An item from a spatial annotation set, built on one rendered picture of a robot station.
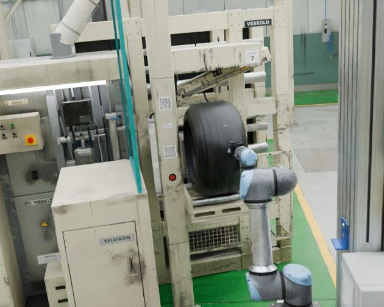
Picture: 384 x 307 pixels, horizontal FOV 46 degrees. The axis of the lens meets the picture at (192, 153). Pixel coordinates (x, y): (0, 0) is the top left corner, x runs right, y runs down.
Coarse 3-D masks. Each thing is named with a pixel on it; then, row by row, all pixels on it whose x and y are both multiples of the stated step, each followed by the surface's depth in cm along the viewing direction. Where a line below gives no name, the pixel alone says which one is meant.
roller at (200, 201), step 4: (236, 192) 279; (212, 196) 277; (216, 196) 276; (220, 196) 276; (224, 196) 276; (228, 196) 277; (232, 196) 277; (236, 196) 277; (196, 200) 274; (200, 200) 274; (204, 200) 274; (208, 200) 274; (212, 200) 275; (216, 200) 275; (220, 200) 276; (224, 200) 276; (228, 200) 277; (232, 200) 278; (196, 204) 273; (200, 204) 274; (204, 204) 275; (208, 204) 276
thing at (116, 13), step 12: (120, 12) 174; (120, 24) 175; (120, 36) 176; (120, 48) 195; (120, 60) 213; (120, 72) 232; (132, 120) 185; (132, 132) 187; (132, 144) 188; (132, 156) 219; (132, 168) 224
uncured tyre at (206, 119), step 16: (192, 112) 268; (208, 112) 263; (224, 112) 263; (192, 128) 263; (208, 128) 256; (224, 128) 257; (240, 128) 259; (192, 144) 308; (208, 144) 254; (224, 144) 255; (192, 160) 306; (208, 160) 254; (224, 160) 256; (192, 176) 293; (208, 176) 258; (224, 176) 260; (240, 176) 262; (208, 192) 269; (224, 192) 273
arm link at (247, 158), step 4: (244, 148) 227; (240, 152) 225; (244, 152) 220; (248, 152) 219; (252, 152) 220; (236, 156) 230; (240, 156) 223; (244, 156) 219; (248, 156) 219; (252, 156) 220; (256, 156) 220; (240, 160) 224; (244, 160) 220; (248, 160) 220; (252, 160) 220; (256, 160) 221; (240, 164) 225; (244, 164) 223; (248, 164) 220; (252, 164) 221
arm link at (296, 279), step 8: (288, 264) 190; (296, 264) 191; (280, 272) 187; (288, 272) 184; (296, 272) 185; (304, 272) 185; (288, 280) 184; (296, 280) 182; (304, 280) 182; (288, 288) 183; (296, 288) 183; (304, 288) 183; (288, 296) 184; (296, 296) 184; (304, 296) 184; (296, 304) 185; (304, 304) 185
